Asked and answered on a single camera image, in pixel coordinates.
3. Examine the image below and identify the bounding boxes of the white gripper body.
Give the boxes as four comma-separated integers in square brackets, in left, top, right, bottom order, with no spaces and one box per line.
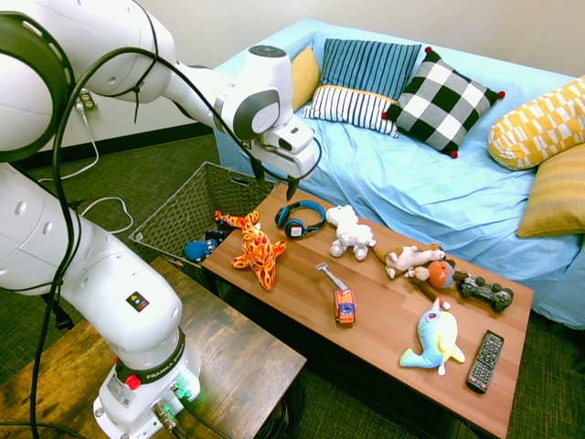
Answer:
[251,135,318,181]

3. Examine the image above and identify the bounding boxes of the orange toy car grey ladder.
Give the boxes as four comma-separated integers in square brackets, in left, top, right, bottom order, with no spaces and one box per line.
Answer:
[314,262,357,327]

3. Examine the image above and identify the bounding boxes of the small dark toy figure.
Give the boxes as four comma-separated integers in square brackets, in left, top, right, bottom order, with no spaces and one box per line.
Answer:
[204,218,235,246]

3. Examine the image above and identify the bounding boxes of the grey woven basket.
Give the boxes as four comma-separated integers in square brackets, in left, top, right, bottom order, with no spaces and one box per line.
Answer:
[129,160,278,289]

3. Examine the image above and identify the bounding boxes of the blue round plush toy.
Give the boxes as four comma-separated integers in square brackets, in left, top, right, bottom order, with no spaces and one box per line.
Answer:
[183,238,218,263]

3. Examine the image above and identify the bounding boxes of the blue black headphones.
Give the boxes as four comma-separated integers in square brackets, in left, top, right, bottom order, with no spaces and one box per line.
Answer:
[273,200,327,240]

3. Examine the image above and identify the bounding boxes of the white plush horse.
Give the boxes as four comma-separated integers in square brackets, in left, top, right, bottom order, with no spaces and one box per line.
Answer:
[325,204,378,262]

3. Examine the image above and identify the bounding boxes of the orange flame pattern plush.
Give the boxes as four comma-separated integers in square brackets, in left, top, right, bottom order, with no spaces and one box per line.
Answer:
[213,209,288,293]

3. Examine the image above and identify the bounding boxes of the white navy striped pillow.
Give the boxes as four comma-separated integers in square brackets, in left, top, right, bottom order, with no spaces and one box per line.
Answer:
[302,84,400,139]

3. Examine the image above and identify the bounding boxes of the plain yellow pillow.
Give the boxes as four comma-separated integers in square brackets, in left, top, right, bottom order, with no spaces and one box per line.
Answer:
[291,45,322,112]

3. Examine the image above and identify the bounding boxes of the couch with blue cover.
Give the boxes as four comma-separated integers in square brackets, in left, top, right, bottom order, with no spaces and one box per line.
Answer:
[212,17,585,331]

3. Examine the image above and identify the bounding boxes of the blue striped pillow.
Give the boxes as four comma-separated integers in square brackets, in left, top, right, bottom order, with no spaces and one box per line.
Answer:
[319,37,422,102]

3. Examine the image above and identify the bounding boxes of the brown white plush dog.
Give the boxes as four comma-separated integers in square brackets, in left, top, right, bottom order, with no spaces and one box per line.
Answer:
[372,241,447,281]

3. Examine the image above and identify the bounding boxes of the black white checkered pillow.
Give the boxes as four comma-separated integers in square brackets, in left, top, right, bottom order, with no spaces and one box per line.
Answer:
[382,45,506,160]

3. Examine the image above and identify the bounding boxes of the wooden coffee table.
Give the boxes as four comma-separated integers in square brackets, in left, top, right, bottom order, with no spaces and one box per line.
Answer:
[200,182,535,439]

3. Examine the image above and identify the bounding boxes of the brown monkey plush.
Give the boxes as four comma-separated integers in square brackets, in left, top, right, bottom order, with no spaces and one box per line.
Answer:
[404,258,463,312]

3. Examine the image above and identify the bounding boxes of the dark wood robot stand table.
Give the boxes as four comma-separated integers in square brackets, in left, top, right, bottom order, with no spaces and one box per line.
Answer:
[0,255,308,439]

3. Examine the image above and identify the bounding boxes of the blue yellow narwhal plush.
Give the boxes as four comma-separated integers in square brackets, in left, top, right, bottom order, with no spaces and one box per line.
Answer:
[399,296,467,377]

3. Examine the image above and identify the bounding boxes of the black game controller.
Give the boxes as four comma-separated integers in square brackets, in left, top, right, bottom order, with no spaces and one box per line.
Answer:
[458,273,516,314]

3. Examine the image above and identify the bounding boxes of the yellow white patterned bolster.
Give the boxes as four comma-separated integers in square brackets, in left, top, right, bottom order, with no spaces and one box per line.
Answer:
[487,75,585,172]

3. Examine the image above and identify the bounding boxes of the black remote control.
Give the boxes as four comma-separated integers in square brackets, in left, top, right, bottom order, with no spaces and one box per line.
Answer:
[465,329,505,395]

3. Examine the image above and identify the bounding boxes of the mustard striped pillow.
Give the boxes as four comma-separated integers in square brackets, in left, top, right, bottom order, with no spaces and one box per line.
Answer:
[516,143,585,240]

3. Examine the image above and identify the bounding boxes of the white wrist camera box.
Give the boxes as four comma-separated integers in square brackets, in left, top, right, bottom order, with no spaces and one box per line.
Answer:
[269,119,316,155]

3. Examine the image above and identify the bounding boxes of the white cable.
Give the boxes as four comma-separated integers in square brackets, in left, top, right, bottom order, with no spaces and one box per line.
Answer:
[36,102,134,235]

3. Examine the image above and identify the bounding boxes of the white wall outlet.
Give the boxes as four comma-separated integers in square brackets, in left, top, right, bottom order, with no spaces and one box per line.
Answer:
[72,90,99,112]

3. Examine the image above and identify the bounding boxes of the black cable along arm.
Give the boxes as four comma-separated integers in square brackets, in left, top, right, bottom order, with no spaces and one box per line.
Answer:
[27,45,324,439]

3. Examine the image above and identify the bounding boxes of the black base cable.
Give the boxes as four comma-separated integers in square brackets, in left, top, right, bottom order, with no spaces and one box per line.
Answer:
[172,391,232,439]

